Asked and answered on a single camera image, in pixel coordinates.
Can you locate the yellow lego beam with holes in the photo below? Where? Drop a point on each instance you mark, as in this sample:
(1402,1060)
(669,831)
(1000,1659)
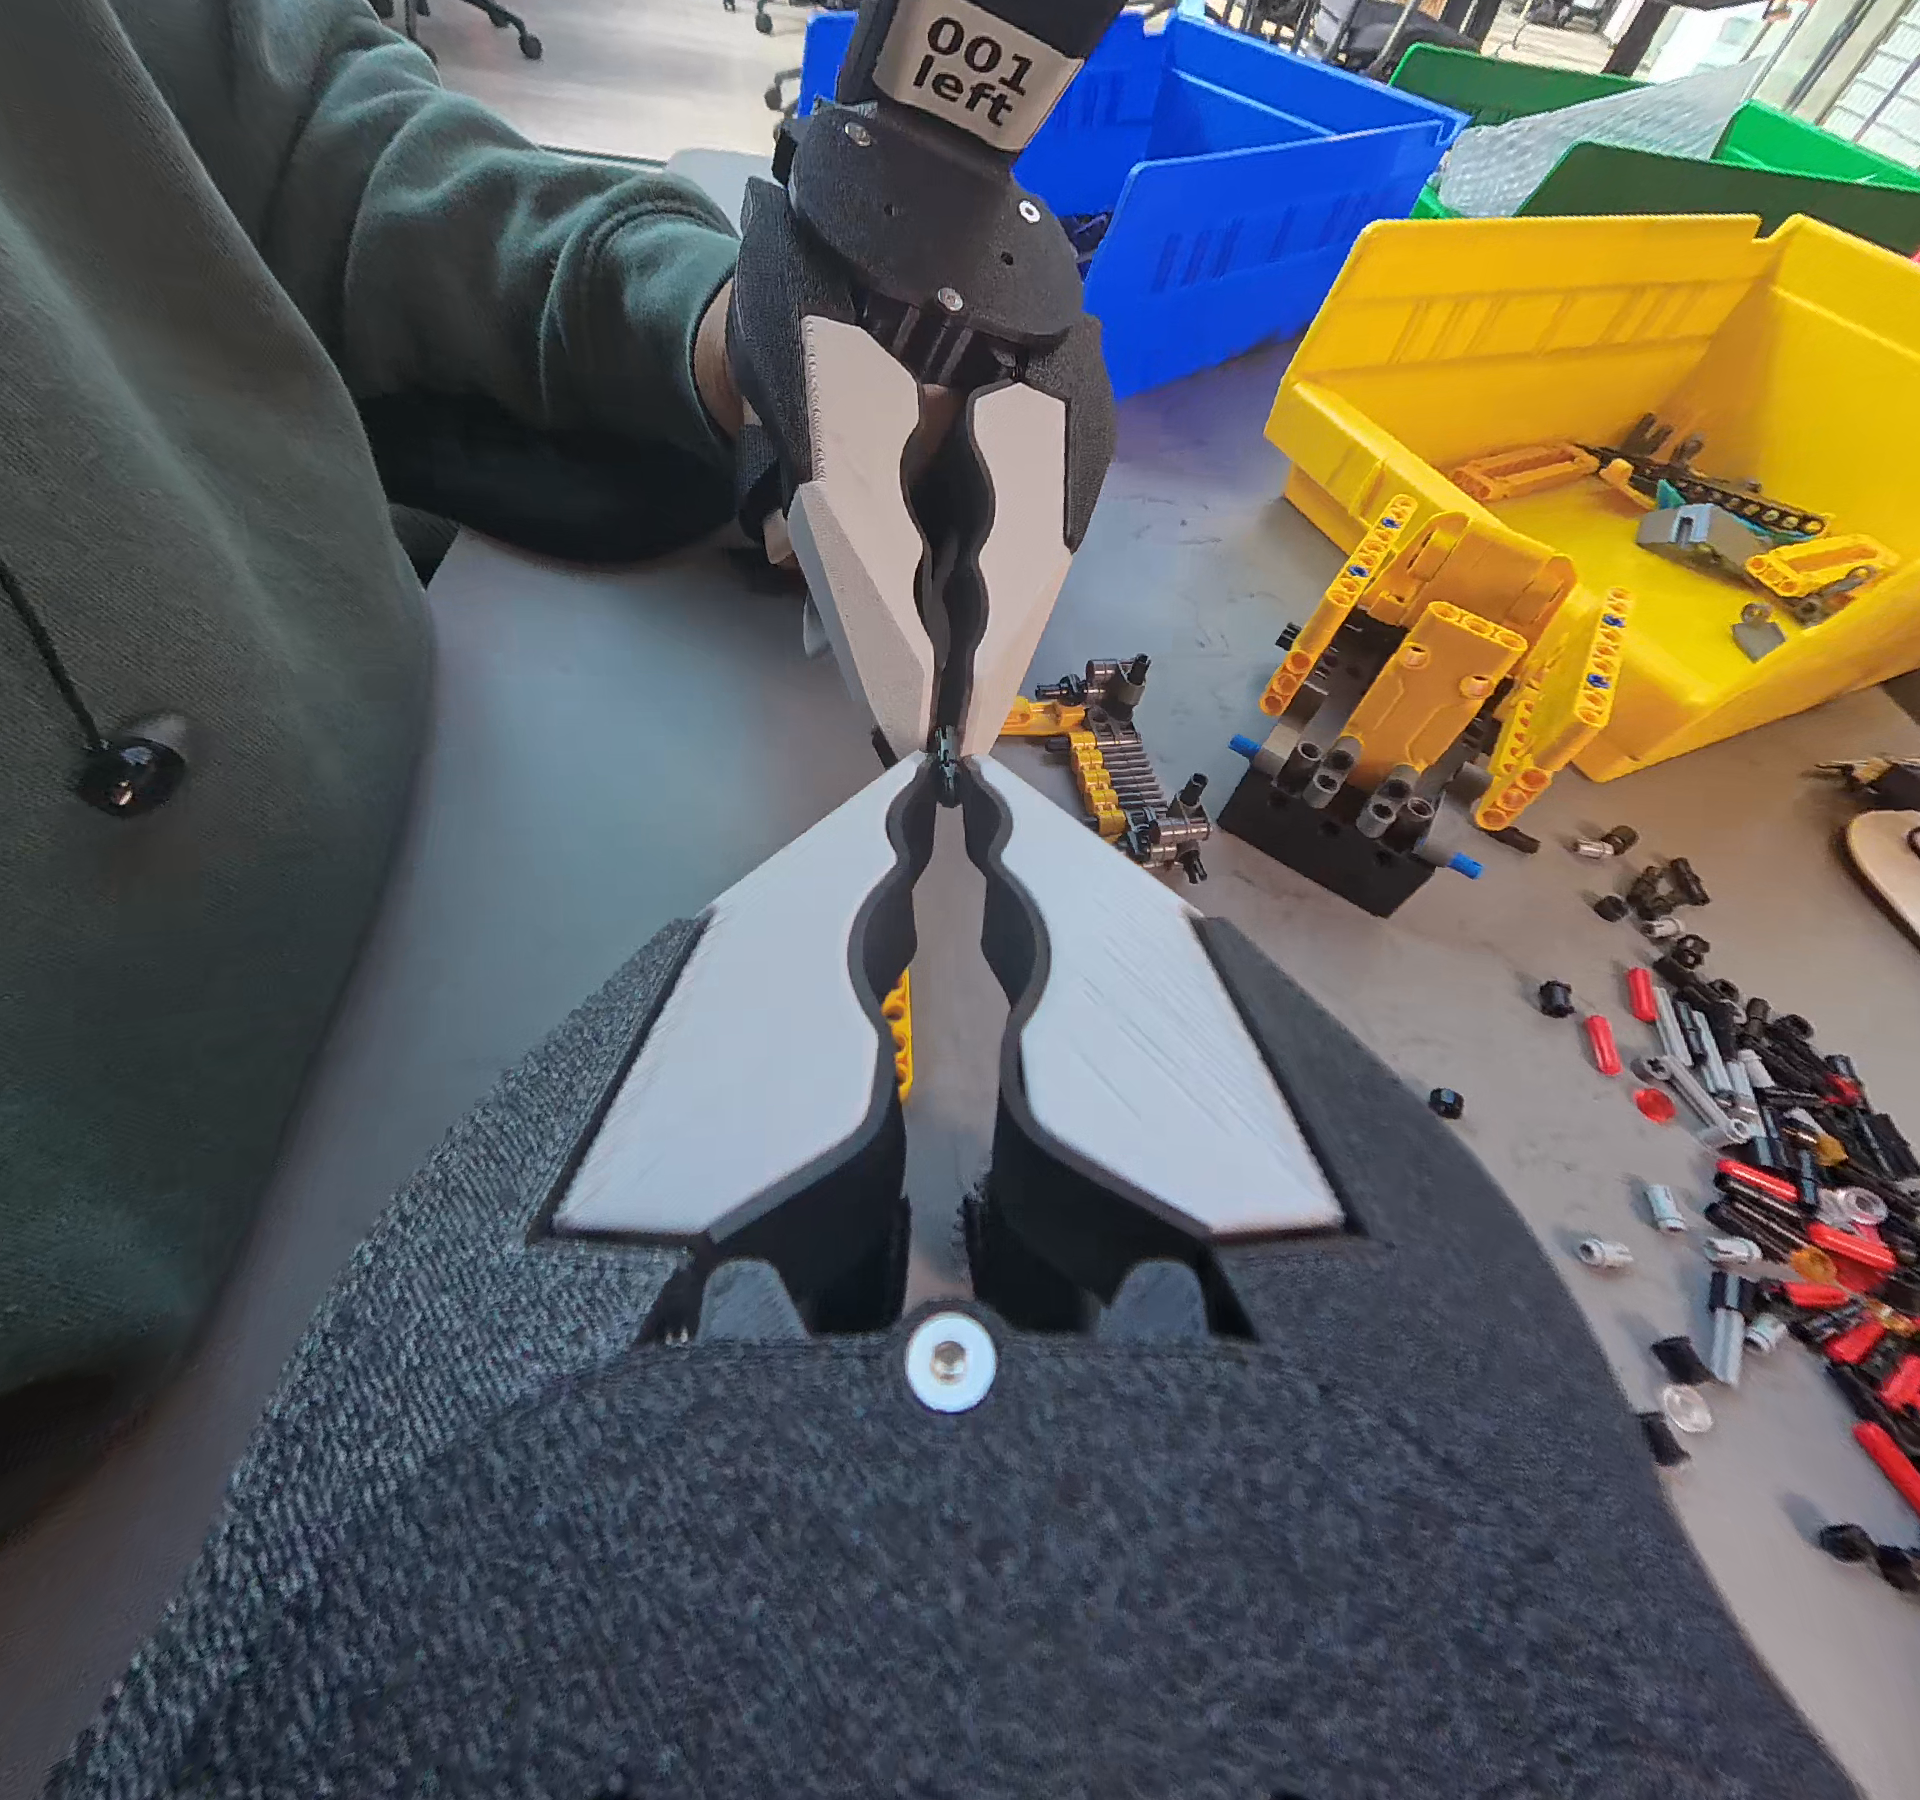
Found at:
(901,1035)

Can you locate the yellow plastic bin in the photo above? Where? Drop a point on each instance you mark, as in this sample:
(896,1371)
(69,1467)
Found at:
(1846,375)

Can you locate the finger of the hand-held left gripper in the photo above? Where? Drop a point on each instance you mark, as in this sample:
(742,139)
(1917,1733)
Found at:
(1028,510)
(855,481)

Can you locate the blue plastic bin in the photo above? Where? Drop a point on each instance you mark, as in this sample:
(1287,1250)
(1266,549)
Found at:
(1292,209)

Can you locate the yellow black lego robot model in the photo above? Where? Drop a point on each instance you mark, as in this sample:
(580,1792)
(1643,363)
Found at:
(1441,675)

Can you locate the person's green sweater torso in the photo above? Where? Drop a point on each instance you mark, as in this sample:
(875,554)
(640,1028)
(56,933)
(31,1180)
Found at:
(179,629)

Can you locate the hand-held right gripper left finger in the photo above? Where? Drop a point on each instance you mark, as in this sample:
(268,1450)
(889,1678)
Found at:
(719,1078)

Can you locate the loose black yellow lego parts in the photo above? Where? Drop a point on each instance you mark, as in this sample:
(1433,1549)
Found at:
(1697,523)

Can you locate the bubble wrap sheet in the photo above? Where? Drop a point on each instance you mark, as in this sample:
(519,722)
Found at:
(1619,135)

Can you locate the pile of small lego pins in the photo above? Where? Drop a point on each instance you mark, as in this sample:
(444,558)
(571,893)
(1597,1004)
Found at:
(1801,1184)

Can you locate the yellow lego blade with connector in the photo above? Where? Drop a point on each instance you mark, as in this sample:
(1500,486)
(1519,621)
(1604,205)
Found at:
(1036,715)

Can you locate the grey grille yellow lego assembly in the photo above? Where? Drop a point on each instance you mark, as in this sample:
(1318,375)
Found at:
(1133,774)

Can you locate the white book stand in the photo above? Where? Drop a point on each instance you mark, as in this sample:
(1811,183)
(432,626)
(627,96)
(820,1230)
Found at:
(1889,868)

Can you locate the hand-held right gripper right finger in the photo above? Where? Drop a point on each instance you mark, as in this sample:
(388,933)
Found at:
(1171,1078)

